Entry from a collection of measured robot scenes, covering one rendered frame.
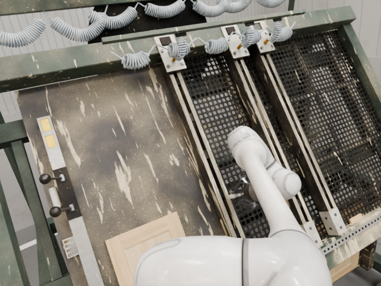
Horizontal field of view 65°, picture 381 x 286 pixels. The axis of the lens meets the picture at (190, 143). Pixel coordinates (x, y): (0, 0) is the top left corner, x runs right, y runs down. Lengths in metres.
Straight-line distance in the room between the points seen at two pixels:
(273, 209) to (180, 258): 0.31
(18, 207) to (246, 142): 3.23
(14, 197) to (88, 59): 2.67
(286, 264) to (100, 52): 1.13
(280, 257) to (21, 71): 1.14
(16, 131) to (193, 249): 1.03
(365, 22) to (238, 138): 3.39
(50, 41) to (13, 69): 2.21
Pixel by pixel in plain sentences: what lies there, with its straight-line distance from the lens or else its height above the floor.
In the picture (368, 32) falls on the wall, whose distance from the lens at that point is 4.23.
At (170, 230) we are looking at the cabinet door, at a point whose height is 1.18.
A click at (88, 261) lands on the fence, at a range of 1.25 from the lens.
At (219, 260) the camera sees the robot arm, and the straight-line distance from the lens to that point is 0.50.
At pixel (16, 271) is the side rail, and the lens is 1.26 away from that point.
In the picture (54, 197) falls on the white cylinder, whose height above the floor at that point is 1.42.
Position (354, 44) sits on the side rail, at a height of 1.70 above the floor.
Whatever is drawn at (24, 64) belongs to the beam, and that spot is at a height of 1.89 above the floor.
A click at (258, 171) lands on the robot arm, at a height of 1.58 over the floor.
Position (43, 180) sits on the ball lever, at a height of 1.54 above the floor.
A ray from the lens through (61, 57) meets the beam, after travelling 1.36.
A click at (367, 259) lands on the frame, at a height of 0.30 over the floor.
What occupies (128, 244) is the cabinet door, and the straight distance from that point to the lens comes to 1.27.
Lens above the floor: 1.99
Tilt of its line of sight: 23 degrees down
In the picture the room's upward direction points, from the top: 7 degrees counter-clockwise
